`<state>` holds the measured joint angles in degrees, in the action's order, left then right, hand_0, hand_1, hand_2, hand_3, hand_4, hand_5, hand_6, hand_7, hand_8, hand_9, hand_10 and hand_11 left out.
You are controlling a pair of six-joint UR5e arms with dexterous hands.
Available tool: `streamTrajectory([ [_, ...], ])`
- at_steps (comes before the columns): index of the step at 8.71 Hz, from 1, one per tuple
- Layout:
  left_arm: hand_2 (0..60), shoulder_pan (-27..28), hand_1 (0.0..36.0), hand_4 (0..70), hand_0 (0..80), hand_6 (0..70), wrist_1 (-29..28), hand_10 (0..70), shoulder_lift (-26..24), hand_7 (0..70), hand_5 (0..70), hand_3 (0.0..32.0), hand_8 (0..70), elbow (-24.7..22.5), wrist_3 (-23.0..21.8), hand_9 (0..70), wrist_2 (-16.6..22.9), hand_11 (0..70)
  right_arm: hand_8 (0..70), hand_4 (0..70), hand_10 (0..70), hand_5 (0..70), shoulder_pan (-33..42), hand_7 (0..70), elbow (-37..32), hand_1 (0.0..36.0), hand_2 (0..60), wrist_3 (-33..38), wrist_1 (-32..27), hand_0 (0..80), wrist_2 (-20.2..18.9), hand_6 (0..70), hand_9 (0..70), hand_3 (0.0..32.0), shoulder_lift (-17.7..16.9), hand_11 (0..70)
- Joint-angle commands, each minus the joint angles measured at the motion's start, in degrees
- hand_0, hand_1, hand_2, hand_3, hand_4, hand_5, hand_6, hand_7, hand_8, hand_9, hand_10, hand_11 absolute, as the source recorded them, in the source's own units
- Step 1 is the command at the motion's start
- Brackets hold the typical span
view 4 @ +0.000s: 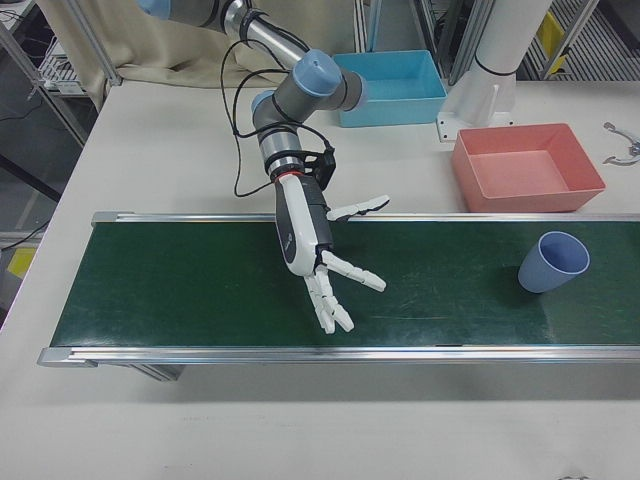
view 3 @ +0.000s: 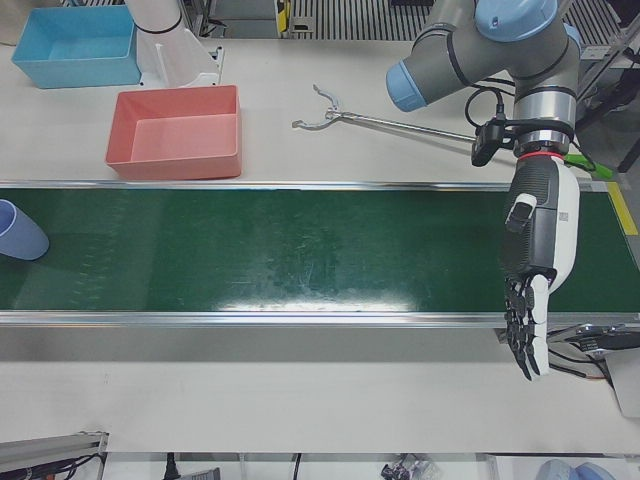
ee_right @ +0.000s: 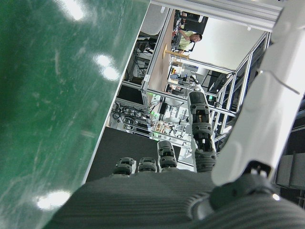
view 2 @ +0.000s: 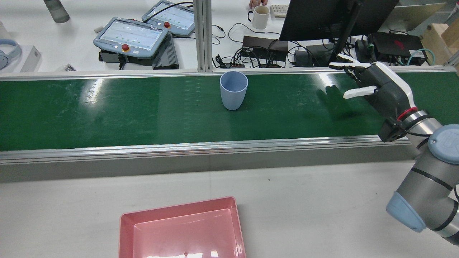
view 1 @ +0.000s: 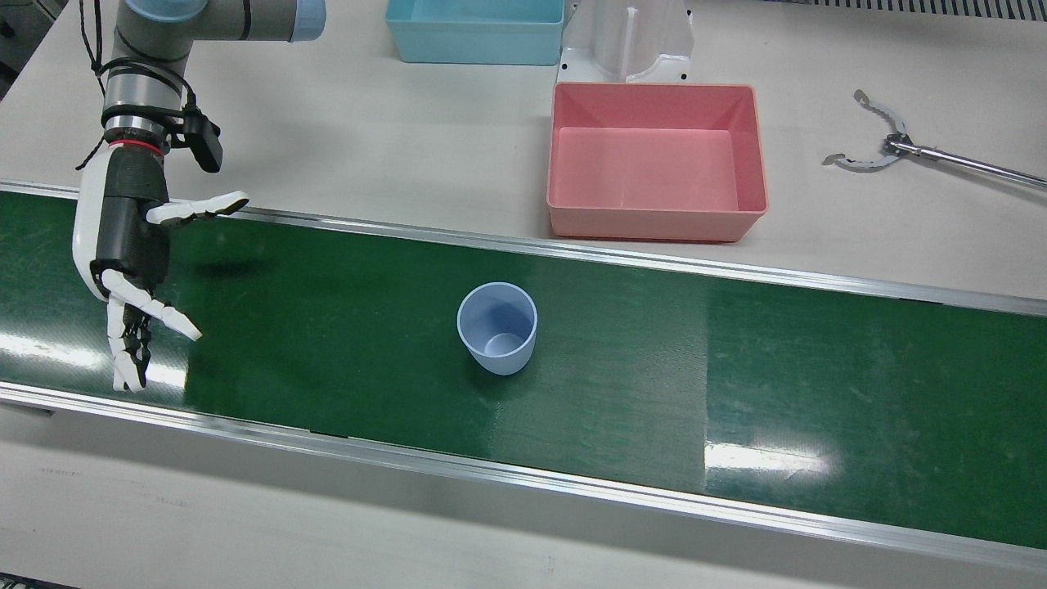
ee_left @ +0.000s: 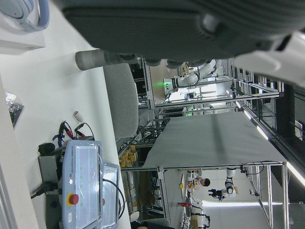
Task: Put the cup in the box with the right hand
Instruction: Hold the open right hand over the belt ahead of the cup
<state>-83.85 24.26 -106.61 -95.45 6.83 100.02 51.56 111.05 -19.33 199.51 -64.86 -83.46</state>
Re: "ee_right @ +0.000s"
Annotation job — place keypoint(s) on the aluminium profile frame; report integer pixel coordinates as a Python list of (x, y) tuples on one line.
[(238, 76)]

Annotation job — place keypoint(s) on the green belt conveyor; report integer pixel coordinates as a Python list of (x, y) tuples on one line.
[(47, 95)]

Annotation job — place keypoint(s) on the black Huawei monitor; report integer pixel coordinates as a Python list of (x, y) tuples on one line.
[(124, 145)]

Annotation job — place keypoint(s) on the person in green shirt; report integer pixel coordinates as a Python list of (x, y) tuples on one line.
[(188, 39)]

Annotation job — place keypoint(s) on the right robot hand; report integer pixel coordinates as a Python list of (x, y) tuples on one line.
[(155, 202)]

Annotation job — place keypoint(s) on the aluminium profile post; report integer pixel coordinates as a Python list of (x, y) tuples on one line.
[(226, 12)]

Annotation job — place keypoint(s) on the grey office chair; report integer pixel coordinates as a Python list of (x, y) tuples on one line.
[(153, 20)]

